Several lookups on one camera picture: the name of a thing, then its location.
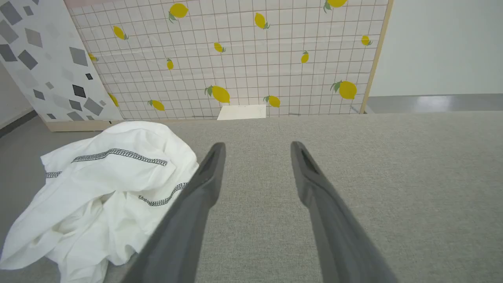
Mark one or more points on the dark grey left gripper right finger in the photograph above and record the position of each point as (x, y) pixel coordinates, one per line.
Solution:
(330, 228)

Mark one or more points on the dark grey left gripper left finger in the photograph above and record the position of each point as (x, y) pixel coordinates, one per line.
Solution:
(188, 220)

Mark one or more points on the white garment with black trim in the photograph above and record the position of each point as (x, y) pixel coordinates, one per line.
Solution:
(98, 188)

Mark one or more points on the grey fabric sofa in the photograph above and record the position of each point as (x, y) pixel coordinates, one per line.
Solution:
(393, 196)

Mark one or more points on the white box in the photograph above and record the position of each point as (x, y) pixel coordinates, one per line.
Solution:
(241, 112)

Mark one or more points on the lemon print grid partition panel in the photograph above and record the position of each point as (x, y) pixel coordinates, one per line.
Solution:
(243, 59)

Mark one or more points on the grey terrazzo pattern panel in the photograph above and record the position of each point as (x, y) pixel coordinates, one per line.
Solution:
(43, 59)

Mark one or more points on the pink restaurant print poster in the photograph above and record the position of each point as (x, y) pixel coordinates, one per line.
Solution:
(94, 2)

